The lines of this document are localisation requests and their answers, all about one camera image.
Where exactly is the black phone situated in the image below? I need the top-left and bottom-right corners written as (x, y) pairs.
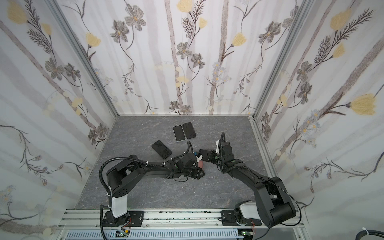
top-left (152, 140), bottom-right (172, 160)
top-left (173, 125), bottom-right (186, 142)
top-left (199, 149), bottom-right (216, 163)
top-left (182, 122), bottom-right (197, 140)

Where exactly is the black cable lower right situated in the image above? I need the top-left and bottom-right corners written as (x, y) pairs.
top-left (355, 228), bottom-right (384, 240)

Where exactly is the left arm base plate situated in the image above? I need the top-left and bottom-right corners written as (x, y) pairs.
top-left (102, 211), bottom-right (144, 227)

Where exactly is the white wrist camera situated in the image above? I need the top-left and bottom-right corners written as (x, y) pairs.
top-left (215, 140), bottom-right (220, 155)
top-left (196, 153), bottom-right (203, 162)

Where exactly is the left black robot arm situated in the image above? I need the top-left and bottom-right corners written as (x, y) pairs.
top-left (99, 142), bottom-right (205, 225)

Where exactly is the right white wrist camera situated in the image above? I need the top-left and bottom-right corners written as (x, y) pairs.
top-left (215, 140), bottom-right (220, 155)

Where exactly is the white slotted cable duct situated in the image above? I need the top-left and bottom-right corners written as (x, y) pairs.
top-left (61, 229), bottom-right (244, 240)

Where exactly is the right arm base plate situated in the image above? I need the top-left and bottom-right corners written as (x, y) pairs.
top-left (219, 210), bottom-right (262, 227)

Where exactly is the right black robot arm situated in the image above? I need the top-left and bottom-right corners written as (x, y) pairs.
top-left (210, 133), bottom-right (297, 228)

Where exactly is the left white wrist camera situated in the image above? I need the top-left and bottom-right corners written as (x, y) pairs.
top-left (196, 153), bottom-right (203, 162)

